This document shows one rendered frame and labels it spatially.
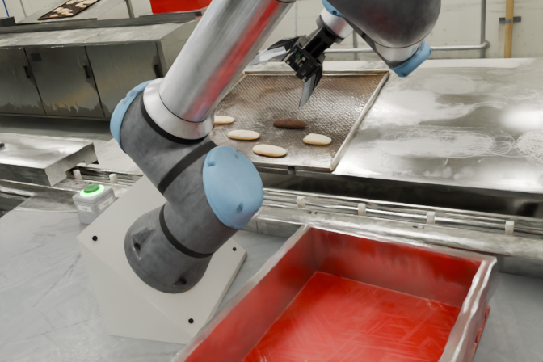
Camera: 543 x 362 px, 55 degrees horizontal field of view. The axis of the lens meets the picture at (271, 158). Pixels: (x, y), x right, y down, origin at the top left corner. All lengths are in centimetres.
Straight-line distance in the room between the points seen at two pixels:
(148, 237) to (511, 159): 76
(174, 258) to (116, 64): 350
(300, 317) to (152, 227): 28
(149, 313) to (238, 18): 49
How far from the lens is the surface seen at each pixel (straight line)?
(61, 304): 111
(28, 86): 517
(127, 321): 94
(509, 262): 98
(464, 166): 119
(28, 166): 157
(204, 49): 69
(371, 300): 92
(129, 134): 82
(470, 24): 474
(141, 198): 99
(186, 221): 81
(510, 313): 92
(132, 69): 418
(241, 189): 78
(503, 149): 124
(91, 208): 131
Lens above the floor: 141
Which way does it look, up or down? 23 degrees down
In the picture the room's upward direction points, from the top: 9 degrees counter-clockwise
